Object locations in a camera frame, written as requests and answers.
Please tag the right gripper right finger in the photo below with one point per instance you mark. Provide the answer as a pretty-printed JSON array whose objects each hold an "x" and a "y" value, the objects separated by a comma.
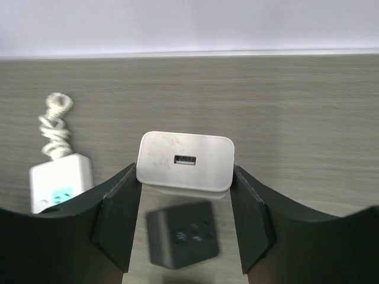
[{"x": 283, "y": 241}]

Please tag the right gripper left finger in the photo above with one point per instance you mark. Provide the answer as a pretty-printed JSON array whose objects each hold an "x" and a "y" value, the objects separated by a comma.
[{"x": 87, "y": 239}]

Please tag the white power strip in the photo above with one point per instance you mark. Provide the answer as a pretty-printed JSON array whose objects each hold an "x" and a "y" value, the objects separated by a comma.
[{"x": 58, "y": 181}]

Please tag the black cube plug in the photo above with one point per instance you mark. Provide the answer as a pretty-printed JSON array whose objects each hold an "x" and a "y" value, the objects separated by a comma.
[{"x": 182, "y": 235}]

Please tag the white usb charger plug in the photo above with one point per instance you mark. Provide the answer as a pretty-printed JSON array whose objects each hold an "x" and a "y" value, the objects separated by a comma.
[{"x": 185, "y": 164}]

